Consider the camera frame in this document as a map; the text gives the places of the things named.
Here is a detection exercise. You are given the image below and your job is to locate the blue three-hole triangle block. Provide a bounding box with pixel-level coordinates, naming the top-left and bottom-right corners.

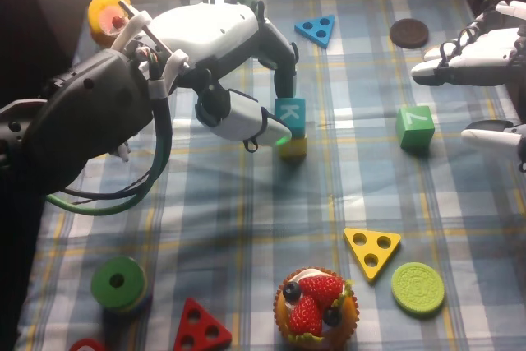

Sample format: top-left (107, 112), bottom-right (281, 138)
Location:
top-left (293, 14), bottom-right (336, 49)

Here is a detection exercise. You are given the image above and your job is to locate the yellow cube block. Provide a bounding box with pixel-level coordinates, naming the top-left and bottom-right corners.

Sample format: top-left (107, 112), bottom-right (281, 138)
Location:
top-left (278, 135), bottom-right (308, 163)

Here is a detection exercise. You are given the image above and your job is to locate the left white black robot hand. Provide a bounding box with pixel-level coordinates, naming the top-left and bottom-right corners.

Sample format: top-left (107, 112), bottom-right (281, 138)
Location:
top-left (410, 0), bottom-right (526, 174)

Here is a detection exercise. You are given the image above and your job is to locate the green number 7 block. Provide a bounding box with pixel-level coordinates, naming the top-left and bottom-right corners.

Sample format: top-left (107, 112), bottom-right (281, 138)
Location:
top-left (395, 104), bottom-right (436, 153)

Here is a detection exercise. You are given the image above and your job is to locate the red letter cylinder block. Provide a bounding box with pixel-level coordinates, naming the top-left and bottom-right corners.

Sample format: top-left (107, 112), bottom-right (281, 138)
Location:
top-left (67, 337), bottom-right (108, 351)

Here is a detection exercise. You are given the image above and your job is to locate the blue plaid tablecloth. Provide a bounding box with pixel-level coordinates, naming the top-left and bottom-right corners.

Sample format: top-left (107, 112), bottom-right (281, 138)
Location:
top-left (16, 0), bottom-right (526, 351)

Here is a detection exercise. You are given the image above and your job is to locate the green sandwich cookie toy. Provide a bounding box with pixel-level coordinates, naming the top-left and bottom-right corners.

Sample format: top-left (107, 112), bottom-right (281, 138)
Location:
top-left (390, 262), bottom-right (446, 319)

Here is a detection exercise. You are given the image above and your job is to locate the coloured ring stack toy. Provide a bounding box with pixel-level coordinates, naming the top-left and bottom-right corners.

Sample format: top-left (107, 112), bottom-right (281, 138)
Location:
top-left (90, 255), bottom-right (154, 319)

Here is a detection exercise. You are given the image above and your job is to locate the cyan letter K block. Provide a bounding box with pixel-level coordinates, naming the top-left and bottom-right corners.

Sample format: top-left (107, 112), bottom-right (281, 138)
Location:
top-left (274, 97), bottom-right (307, 139)

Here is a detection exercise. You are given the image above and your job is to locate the strawberry fruit tart toy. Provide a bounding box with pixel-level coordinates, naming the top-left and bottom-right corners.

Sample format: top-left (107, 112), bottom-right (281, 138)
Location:
top-left (273, 267), bottom-right (359, 346)

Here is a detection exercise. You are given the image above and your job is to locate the yellow three-hole triangle block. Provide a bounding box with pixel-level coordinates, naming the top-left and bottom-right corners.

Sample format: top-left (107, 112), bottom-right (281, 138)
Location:
top-left (343, 227), bottom-right (402, 284)

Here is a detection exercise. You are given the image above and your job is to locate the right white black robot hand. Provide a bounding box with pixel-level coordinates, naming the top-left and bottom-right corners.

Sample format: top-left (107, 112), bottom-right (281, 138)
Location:
top-left (150, 0), bottom-right (300, 154)

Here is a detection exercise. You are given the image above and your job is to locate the yellow frosted toy cupcake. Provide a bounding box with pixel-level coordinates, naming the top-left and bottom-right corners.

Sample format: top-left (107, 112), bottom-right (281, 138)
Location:
top-left (86, 0), bottom-right (132, 48)

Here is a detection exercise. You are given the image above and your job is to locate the brown sandwich cookie toy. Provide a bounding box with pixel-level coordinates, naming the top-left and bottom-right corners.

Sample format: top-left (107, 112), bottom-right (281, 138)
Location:
top-left (389, 17), bottom-right (430, 48)

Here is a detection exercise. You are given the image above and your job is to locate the red three-hole triangle block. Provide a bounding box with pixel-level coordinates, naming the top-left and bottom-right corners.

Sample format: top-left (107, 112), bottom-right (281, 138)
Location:
top-left (173, 297), bottom-right (233, 351)

